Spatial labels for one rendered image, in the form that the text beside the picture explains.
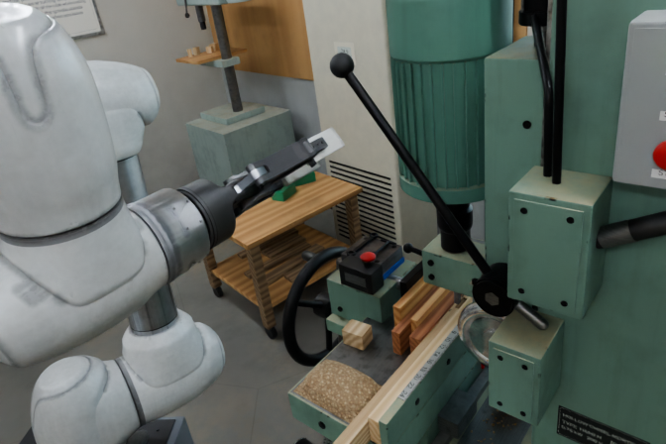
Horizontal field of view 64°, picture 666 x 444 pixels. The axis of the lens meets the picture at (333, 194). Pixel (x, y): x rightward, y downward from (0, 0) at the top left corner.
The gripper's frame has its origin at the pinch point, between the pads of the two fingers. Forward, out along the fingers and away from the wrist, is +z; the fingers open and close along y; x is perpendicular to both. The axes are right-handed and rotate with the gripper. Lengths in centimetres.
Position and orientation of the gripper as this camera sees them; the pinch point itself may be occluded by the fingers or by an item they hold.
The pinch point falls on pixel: (310, 156)
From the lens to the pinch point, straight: 71.1
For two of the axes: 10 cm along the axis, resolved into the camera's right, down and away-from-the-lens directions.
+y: 5.2, -4.1, -7.5
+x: -5.7, -8.2, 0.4
